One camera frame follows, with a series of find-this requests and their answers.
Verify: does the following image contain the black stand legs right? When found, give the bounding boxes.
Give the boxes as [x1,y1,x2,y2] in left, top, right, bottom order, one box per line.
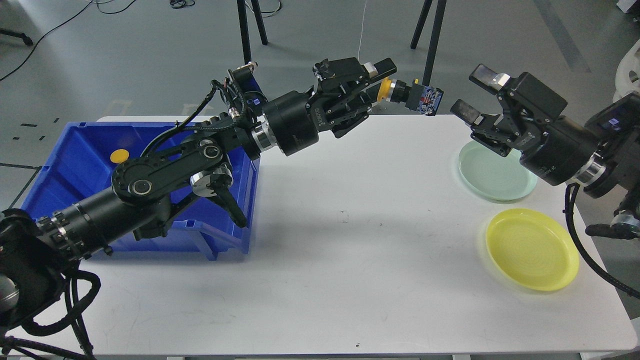
[409,0,448,85]

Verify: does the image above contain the yellow push button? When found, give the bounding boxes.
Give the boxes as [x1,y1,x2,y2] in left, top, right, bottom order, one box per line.
[109,148,130,164]
[377,77,445,117]

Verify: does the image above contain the black stand legs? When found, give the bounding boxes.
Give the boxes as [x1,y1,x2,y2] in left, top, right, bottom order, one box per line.
[236,0,269,64]
[409,0,448,85]

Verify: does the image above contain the white office chair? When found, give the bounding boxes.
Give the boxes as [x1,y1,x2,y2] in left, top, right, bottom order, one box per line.
[612,39,640,102]

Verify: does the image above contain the yellow push button back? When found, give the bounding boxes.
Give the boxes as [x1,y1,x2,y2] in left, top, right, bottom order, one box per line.
[109,148,130,164]

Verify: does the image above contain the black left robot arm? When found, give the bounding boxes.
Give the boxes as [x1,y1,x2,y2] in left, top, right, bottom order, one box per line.
[0,57,397,360]

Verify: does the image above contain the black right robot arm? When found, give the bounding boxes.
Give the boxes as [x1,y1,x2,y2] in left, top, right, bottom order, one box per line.
[451,64,640,298]

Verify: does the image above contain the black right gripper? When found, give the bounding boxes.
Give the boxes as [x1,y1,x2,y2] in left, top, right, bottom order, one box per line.
[450,63,603,186]

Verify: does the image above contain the black floor cable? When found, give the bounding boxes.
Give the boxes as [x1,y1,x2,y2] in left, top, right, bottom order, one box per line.
[0,0,137,82]

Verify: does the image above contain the blue plastic bin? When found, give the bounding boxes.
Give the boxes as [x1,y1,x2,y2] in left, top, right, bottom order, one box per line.
[22,121,251,261]

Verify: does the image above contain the black stand legs left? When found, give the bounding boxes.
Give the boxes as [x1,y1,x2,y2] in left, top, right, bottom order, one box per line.
[236,0,269,64]

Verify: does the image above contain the white cable with plug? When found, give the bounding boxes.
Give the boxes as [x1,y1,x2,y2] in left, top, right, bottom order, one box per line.
[358,0,369,60]

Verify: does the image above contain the pale green plate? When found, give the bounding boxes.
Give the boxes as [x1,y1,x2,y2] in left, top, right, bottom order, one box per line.
[457,141,538,202]

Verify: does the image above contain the yellow plate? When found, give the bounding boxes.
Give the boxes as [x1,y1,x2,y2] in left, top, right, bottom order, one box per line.
[485,208,580,292]

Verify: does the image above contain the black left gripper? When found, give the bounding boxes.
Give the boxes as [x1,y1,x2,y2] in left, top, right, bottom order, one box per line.
[253,57,397,157]

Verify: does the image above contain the yellow push button front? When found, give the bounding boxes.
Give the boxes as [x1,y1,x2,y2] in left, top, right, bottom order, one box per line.
[377,77,445,117]

